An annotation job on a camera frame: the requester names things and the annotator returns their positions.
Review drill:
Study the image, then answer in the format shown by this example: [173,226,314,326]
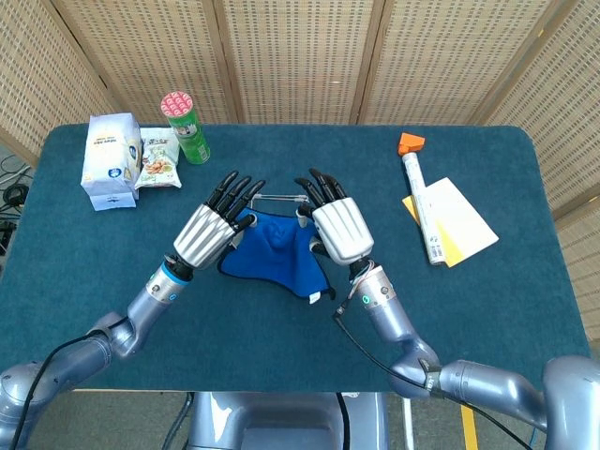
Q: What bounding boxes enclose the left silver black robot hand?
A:
[172,171,266,271]

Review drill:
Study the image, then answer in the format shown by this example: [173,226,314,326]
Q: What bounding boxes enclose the wooden woven folding screen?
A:
[0,0,600,338]

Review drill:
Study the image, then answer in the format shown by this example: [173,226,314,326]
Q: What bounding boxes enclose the white booklet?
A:
[424,176,500,260]

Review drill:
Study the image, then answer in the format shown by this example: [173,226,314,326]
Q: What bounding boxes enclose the teal table mat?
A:
[0,124,593,394]

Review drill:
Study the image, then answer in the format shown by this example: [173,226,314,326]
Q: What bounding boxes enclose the blue cloth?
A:
[217,209,337,306]

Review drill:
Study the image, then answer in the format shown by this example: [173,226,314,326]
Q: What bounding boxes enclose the metal rack with white clips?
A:
[250,190,311,213]

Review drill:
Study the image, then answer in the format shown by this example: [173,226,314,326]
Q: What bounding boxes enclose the white printed tube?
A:
[401,152,448,267]

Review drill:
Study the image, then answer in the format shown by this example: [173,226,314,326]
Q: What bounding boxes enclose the orange block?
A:
[397,132,426,157]

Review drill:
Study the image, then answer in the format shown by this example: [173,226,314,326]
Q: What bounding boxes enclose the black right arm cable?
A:
[331,303,533,450]

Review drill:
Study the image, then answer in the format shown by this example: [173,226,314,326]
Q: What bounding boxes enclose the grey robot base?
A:
[187,391,390,450]

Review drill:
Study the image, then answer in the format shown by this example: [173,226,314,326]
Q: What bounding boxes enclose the white flour bag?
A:
[80,112,143,212]

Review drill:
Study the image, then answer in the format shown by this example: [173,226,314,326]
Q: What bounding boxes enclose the yellow paper sheet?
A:
[401,195,470,269]

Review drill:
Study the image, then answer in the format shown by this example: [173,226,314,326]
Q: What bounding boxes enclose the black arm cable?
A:
[331,303,533,450]
[8,330,128,450]

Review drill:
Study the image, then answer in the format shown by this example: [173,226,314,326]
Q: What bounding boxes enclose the green chips can red lid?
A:
[159,91,211,166]

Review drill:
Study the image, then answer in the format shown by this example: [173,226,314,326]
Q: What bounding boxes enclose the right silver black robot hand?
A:
[293,167,375,266]

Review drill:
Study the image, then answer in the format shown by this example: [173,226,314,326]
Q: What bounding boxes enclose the black floor cables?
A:
[0,154,32,254]

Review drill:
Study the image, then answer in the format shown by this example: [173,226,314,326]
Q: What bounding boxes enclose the white green snack bag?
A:
[134,127,183,190]

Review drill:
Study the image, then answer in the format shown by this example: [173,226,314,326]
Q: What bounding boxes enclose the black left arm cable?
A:
[8,330,128,450]

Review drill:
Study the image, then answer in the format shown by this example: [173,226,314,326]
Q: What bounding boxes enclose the grey cables beside base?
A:
[163,392,196,450]

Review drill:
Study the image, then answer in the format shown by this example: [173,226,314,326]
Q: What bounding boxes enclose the black cable on base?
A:
[335,392,352,450]

